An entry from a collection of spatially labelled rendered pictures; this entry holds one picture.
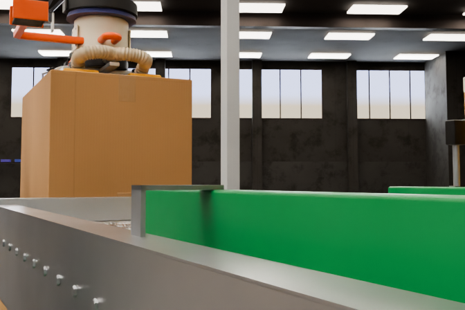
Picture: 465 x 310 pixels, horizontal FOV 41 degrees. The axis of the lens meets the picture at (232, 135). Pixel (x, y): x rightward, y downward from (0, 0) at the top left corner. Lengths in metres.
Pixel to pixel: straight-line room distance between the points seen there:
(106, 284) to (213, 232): 0.12
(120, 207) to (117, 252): 1.04
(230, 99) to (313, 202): 4.75
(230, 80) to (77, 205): 3.76
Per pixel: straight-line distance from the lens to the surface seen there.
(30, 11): 1.68
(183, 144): 1.79
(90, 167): 1.71
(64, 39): 1.98
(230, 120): 5.21
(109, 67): 1.90
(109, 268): 0.61
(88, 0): 1.98
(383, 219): 0.42
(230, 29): 5.34
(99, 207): 1.62
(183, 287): 0.44
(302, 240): 0.50
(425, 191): 1.05
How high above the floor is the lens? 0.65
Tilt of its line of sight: 4 degrees up
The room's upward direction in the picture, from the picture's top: straight up
